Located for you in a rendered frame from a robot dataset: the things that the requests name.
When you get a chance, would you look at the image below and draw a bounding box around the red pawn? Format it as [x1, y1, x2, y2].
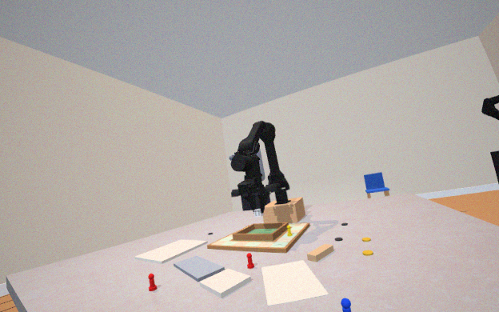
[246, 253, 254, 269]
[148, 274, 157, 291]

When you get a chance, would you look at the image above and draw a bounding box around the blue pawn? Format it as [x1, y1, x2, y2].
[341, 298, 351, 312]

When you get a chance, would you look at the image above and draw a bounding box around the white die with black pips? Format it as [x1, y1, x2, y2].
[254, 209, 264, 217]

